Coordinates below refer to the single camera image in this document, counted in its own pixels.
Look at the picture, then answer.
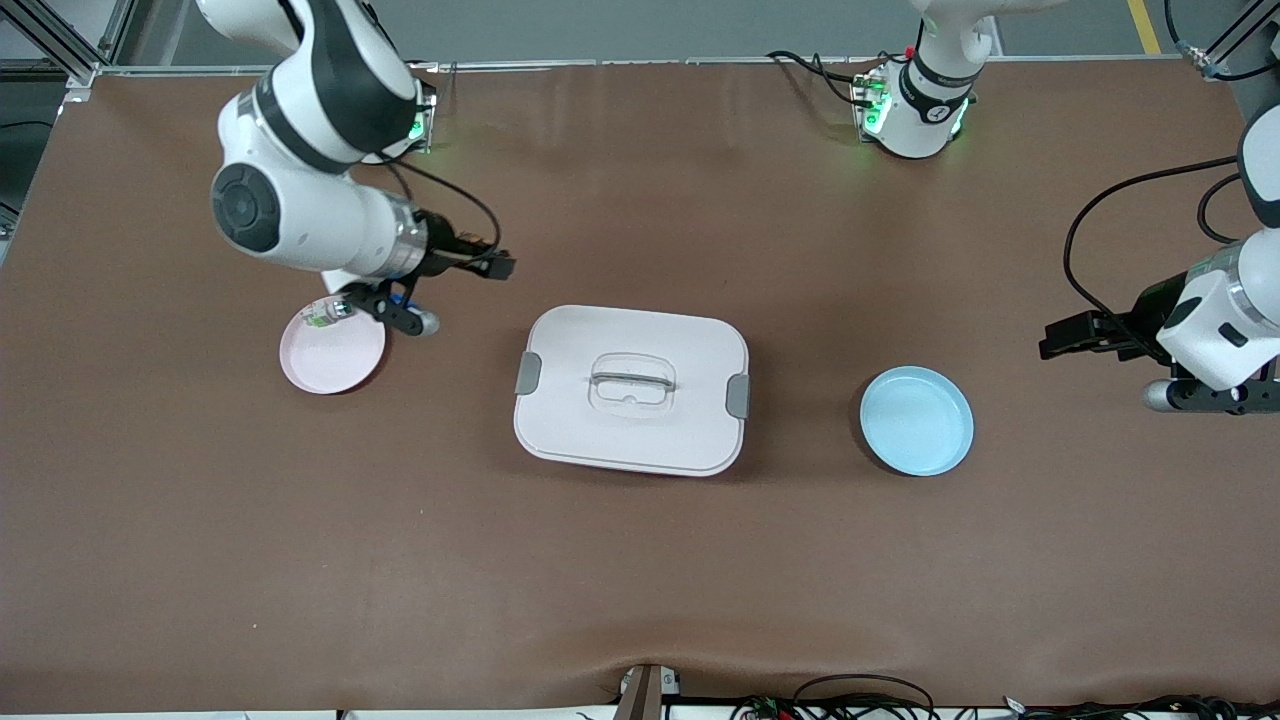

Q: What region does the silver table edge rail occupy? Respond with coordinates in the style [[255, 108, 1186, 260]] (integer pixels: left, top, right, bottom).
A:
[[100, 55, 1186, 76]]

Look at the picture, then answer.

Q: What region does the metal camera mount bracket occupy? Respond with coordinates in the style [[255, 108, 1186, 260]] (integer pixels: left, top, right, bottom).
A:
[[617, 663, 683, 720]]

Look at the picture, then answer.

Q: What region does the black cable bundle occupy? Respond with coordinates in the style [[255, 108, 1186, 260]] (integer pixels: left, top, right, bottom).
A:
[[1000, 693, 1280, 720]]

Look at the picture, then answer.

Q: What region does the pink round plate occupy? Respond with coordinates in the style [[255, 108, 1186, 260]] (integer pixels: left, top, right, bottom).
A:
[[279, 296, 387, 396]]

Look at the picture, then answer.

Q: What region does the black looped cable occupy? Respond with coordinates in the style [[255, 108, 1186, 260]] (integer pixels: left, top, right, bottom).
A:
[[792, 674, 937, 720]]

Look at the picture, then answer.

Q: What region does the aluminium frame profile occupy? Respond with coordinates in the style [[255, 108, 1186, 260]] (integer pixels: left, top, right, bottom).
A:
[[1175, 0, 1280, 83], [0, 0, 136, 91]]

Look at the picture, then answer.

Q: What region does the light blue round plate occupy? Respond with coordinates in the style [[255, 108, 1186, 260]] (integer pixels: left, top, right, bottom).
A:
[[859, 365, 975, 478]]

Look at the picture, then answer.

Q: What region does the black arm base cable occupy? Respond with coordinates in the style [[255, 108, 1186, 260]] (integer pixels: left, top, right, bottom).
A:
[[767, 50, 881, 106]]

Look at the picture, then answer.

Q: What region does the white lidded storage box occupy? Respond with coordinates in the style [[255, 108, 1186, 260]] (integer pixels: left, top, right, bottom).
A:
[[513, 304, 751, 478]]

